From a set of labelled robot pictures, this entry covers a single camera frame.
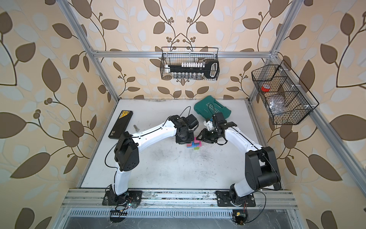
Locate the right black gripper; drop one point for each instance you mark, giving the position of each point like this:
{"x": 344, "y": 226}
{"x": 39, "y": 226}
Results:
{"x": 205, "y": 137}

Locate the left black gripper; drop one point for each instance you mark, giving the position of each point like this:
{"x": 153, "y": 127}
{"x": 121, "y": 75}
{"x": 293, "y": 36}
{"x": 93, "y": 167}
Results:
{"x": 191, "y": 140}

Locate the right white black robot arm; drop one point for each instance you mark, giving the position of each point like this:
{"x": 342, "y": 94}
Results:
{"x": 261, "y": 168}

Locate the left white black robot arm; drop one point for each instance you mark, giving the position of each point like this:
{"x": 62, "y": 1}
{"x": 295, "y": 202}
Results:
{"x": 128, "y": 147}

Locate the green plastic tool case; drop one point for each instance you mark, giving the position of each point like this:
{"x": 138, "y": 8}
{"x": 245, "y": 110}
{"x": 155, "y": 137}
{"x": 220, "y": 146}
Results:
{"x": 209, "y": 106}

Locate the black flat box yellow label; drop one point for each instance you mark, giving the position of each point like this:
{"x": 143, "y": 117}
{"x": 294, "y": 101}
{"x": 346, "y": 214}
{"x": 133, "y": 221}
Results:
{"x": 121, "y": 124}

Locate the black socket holder tool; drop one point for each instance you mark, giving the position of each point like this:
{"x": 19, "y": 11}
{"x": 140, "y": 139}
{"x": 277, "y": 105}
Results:
{"x": 206, "y": 69}

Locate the red tape roll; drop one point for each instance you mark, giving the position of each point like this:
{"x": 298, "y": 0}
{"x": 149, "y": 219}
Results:
{"x": 265, "y": 88}

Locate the clear plastic bag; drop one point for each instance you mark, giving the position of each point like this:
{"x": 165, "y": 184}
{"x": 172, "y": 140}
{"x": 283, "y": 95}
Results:
{"x": 277, "y": 104}

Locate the right circuit board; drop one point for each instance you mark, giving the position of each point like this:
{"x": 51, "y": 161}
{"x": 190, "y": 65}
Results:
{"x": 239, "y": 217}

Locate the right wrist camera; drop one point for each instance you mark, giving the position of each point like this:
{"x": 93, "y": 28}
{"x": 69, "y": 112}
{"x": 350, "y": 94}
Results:
{"x": 215, "y": 121}

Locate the back black wire basket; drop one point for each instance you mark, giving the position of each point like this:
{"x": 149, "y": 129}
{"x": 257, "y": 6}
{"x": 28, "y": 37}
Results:
{"x": 177, "y": 55}

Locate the black wire basket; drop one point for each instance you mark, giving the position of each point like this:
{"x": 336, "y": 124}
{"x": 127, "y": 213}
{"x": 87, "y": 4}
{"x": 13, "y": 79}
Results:
{"x": 177, "y": 55}
{"x": 299, "y": 100}

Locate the right black wire basket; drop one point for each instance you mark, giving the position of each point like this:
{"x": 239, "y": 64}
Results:
{"x": 299, "y": 100}

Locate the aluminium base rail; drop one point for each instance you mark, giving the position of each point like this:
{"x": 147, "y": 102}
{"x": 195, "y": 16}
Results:
{"x": 178, "y": 199}

